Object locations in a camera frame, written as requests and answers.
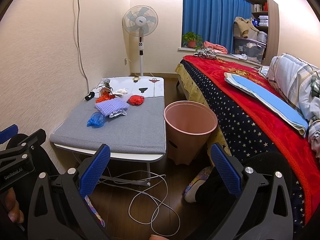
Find blue plastic bag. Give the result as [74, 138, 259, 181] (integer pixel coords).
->
[87, 112, 106, 128]

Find silver foil wrapper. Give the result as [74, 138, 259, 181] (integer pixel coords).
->
[108, 109, 127, 118]

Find purple foam mesh wrap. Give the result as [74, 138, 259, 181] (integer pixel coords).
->
[95, 98, 129, 116]

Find orange plastic bag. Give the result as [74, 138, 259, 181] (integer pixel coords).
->
[95, 92, 116, 103]

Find red plastic bag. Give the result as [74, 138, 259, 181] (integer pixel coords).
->
[127, 95, 144, 106]

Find white tissue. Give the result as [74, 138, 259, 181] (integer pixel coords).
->
[115, 88, 128, 95]

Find pink plastic trash bin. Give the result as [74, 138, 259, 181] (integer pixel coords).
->
[164, 101, 218, 165]

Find person left hand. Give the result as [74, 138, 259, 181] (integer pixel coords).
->
[1, 188, 24, 224]

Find colourful slipper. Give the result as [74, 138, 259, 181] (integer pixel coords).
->
[183, 167, 213, 203]

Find low folding table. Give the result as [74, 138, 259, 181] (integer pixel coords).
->
[49, 76, 167, 186]

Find grey white table cloth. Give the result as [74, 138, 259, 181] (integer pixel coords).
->
[49, 76, 167, 155]

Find red blanket on bed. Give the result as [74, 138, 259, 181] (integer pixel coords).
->
[183, 55, 320, 225]

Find blue white folded towel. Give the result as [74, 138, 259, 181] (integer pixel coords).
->
[224, 72, 308, 137]

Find black hair clip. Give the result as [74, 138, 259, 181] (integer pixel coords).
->
[85, 91, 95, 101]

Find leopard hair scrunchie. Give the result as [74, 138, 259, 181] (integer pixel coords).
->
[104, 79, 113, 90]

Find plaid white duvet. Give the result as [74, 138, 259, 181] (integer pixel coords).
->
[266, 53, 319, 159]

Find striped black white garment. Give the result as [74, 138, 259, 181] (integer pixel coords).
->
[194, 48, 217, 60]

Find transparent storage box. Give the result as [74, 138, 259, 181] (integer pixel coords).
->
[234, 37, 266, 63]

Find pink clothes on sill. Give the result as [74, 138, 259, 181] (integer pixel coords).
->
[203, 41, 228, 55]

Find potted green plant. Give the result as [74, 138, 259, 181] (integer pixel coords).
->
[182, 31, 203, 49]

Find beige jacket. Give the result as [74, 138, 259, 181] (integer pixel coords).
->
[233, 17, 259, 40]

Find blue window curtain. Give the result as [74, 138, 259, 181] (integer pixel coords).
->
[182, 0, 251, 53]

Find white standing fan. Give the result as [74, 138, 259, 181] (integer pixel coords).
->
[122, 5, 158, 76]

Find wooden bookshelf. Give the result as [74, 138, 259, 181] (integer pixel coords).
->
[251, 0, 280, 65]

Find white cable on floor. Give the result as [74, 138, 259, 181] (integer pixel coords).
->
[96, 170, 181, 237]

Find grey wall power cable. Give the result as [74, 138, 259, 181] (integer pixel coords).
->
[72, 0, 90, 94]

